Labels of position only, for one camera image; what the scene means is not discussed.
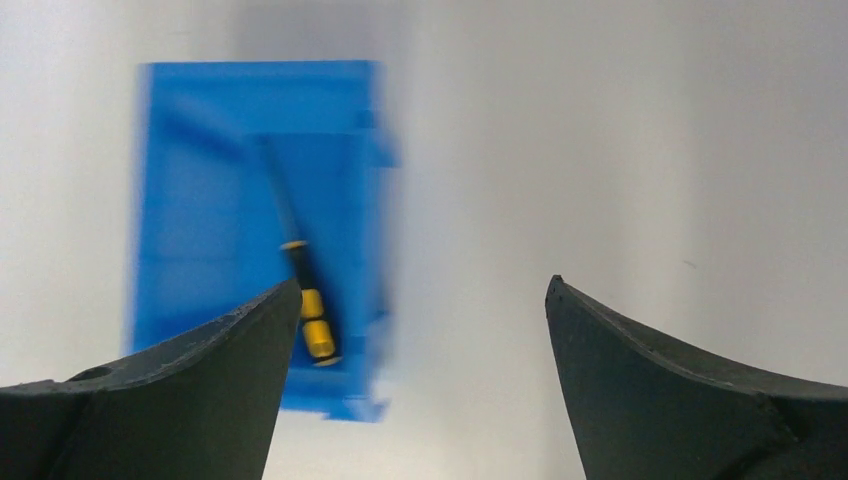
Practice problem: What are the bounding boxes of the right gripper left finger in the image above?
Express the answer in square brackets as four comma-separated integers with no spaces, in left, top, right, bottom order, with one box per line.
[1,280,301,479]

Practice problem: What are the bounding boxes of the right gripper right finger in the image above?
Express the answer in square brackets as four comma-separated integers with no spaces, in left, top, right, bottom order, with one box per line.
[545,276,847,479]

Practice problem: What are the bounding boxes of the yellow black screwdriver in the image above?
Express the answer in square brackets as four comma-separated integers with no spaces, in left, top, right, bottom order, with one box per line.
[256,134,342,367]

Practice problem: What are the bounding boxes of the blue plastic bin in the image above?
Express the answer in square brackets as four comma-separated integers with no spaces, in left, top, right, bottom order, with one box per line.
[128,60,397,422]

